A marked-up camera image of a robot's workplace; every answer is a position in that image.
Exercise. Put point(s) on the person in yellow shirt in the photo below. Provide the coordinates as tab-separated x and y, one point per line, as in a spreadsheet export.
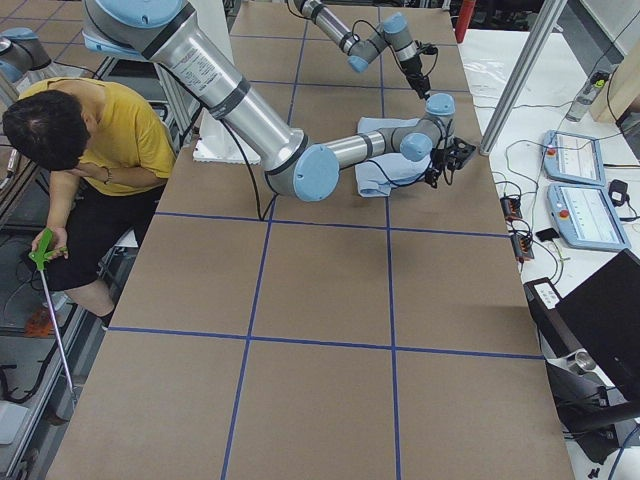
109	157

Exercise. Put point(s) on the aluminium frame post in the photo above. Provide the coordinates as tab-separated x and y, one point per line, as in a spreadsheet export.
536	40

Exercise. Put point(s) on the black power adapter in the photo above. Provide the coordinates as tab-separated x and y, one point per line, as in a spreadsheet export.
618	192

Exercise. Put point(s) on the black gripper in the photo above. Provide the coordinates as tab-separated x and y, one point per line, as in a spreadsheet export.
415	68
436	170

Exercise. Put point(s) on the black labelled box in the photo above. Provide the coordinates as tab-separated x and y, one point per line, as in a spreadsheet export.
543	298

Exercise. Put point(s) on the light blue button shirt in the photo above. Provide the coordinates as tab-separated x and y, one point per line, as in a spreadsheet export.
378	176

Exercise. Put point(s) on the black usb hub lower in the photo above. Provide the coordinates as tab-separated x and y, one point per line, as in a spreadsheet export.
521	245

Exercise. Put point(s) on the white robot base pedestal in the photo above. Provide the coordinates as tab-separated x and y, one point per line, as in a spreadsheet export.
215	143

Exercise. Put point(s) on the upper teach pendant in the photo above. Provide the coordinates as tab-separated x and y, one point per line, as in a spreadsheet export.
573	158

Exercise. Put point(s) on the red fire extinguisher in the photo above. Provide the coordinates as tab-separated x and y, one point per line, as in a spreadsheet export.
463	21

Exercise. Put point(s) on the black usb hub upper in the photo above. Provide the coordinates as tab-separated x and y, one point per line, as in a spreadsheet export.
510	208

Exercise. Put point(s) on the black usb hub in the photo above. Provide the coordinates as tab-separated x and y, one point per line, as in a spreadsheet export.
510	208
521	245

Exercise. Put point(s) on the black laptop monitor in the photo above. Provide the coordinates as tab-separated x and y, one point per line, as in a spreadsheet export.
603	315

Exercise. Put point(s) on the orange box on floor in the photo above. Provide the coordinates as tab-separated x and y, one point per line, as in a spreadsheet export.
39	324

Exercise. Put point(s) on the lower teach pendant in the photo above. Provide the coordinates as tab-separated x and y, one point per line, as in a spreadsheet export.
585	217

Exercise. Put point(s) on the teach pendant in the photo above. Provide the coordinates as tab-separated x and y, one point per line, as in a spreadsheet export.
573	158
585	217

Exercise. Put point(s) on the green handled tool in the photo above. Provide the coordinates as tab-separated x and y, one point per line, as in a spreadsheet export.
41	256

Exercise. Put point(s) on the wooden board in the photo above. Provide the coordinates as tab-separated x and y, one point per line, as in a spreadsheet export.
620	92

